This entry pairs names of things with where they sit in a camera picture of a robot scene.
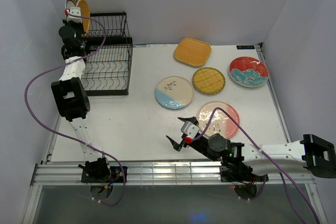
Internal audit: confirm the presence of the round orange woven plate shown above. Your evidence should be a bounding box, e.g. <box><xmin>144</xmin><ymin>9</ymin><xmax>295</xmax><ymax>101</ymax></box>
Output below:
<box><xmin>76</xmin><ymin>0</ymin><xmax>91</xmax><ymax>36</ymax></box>

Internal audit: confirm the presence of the white plate green maroon rim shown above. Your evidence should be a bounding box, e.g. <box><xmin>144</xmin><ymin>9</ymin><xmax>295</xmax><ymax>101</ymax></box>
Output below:
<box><xmin>65</xmin><ymin>0</ymin><xmax>78</xmax><ymax>9</ymax></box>

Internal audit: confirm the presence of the round yellow green woven plate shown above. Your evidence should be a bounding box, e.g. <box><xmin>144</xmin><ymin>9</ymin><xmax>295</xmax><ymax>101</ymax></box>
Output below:
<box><xmin>192</xmin><ymin>67</ymin><xmax>226</xmax><ymax>95</ymax></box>

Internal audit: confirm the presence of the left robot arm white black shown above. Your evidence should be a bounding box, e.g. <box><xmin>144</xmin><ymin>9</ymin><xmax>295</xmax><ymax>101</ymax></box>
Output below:
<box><xmin>51</xmin><ymin>20</ymin><xmax>111</xmax><ymax>182</ymax></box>

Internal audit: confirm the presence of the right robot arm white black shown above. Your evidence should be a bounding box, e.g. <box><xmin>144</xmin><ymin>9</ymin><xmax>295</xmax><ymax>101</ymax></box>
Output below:
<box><xmin>169</xmin><ymin>117</ymin><xmax>335</xmax><ymax>183</ymax></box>

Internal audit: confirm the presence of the cream pink plate with sprig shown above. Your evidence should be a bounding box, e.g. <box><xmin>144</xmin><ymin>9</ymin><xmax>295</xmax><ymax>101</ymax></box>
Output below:
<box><xmin>196</xmin><ymin>101</ymin><xmax>240</xmax><ymax>139</ymax></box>

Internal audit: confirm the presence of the cream blue plate with sprig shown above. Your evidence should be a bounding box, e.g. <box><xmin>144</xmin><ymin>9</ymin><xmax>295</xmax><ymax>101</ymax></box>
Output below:
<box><xmin>154</xmin><ymin>76</ymin><xmax>194</xmax><ymax>110</ymax></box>

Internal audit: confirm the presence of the square orange woven plate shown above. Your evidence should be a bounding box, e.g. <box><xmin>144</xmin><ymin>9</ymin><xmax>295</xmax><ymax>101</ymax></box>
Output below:
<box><xmin>173</xmin><ymin>38</ymin><xmax>212</xmax><ymax>67</ymax></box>

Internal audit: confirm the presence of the red plate blue flower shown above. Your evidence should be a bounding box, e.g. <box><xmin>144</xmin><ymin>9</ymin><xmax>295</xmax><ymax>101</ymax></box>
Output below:
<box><xmin>229</xmin><ymin>57</ymin><xmax>269</xmax><ymax>88</ymax></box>

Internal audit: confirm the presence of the blue label sticker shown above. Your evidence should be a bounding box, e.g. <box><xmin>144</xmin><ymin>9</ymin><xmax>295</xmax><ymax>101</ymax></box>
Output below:
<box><xmin>236</xmin><ymin>45</ymin><xmax>255</xmax><ymax>50</ymax></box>

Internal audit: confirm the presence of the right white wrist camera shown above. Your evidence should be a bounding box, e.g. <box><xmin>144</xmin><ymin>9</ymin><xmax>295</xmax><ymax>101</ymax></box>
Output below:
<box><xmin>181</xmin><ymin>122</ymin><xmax>200</xmax><ymax>144</ymax></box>

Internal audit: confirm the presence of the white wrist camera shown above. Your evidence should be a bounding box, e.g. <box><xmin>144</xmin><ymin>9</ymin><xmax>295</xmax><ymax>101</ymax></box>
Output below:
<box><xmin>181</xmin><ymin>122</ymin><xmax>200</xmax><ymax>144</ymax></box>
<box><xmin>65</xmin><ymin>7</ymin><xmax>82</xmax><ymax>23</ymax></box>

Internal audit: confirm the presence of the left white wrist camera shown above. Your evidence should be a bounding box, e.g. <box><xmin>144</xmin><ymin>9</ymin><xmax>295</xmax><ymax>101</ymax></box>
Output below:
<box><xmin>65</xmin><ymin>7</ymin><xmax>82</xmax><ymax>23</ymax></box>

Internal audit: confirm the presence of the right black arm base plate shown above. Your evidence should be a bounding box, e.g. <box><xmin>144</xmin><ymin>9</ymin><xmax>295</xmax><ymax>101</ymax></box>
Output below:
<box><xmin>219</xmin><ymin>165</ymin><xmax>264</xmax><ymax>184</ymax></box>

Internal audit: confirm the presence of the aluminium front rail frame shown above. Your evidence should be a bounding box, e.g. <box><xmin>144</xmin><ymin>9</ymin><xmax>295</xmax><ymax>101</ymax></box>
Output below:
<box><xmin>30</xmin><ymin>159</ymin><xmax>316</xmax><ymax>187</ymax></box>

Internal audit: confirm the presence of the black wire dish rack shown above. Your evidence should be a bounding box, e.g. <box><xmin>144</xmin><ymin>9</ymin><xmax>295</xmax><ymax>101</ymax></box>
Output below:
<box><xmin>81</xmin><ymin>12</ymin><xmax>133</xmax><ymax>96</ymax></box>

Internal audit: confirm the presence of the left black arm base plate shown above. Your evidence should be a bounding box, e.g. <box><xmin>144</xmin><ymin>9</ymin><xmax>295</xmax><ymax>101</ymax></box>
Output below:
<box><xmin>80</xmin><ymin>166</ymin><xmax>128</xmax><ymax>184</ymax></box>

